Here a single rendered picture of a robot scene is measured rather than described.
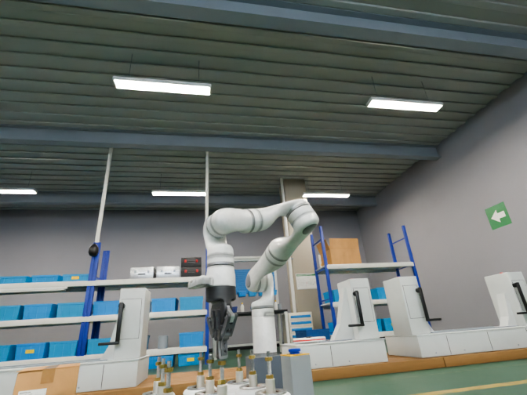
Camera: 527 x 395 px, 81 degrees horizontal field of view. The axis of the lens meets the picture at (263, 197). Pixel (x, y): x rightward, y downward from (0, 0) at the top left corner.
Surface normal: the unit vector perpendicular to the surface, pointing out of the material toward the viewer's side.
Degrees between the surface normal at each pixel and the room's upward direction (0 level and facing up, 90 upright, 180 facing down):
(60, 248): 90
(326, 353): 90
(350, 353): 90
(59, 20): 180
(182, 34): 180
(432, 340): 90
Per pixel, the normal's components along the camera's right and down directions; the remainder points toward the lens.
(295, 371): 0.38, -0.40
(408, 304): 0.18, -0.40
